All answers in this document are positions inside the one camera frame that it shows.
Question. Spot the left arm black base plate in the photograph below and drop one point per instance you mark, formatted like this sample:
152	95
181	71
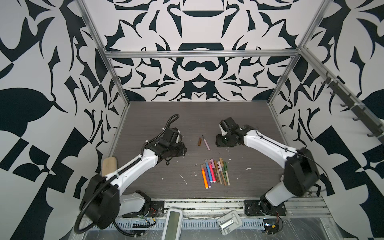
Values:
150	210

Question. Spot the white handheld tablet device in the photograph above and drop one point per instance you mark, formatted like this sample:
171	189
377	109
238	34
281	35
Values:
173	224

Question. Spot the orange highlighter pen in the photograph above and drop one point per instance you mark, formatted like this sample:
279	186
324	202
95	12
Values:
204	177

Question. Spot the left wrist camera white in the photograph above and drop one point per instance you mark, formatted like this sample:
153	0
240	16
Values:
179	137

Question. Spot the grey metal bracket box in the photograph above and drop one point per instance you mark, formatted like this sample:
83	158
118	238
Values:
229	222

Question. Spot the beige sponge block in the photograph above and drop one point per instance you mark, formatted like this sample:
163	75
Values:
109	165

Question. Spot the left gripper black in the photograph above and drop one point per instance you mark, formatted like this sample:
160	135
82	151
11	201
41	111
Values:
182	151

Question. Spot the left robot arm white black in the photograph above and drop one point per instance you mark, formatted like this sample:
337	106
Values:
103	202

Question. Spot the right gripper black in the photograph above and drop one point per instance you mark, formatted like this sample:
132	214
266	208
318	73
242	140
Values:
219	143

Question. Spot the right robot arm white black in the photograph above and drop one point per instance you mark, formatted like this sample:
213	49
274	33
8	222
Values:
300	170

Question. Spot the purple highlighter pen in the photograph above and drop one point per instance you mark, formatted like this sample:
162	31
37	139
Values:
207	177

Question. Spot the aluminium frame back beam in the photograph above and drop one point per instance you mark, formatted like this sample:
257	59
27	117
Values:
201	54

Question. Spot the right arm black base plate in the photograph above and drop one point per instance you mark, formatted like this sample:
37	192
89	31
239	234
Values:
263	208

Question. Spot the aluminium frame front rail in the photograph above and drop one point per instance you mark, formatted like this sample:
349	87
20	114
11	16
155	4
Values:
214	208

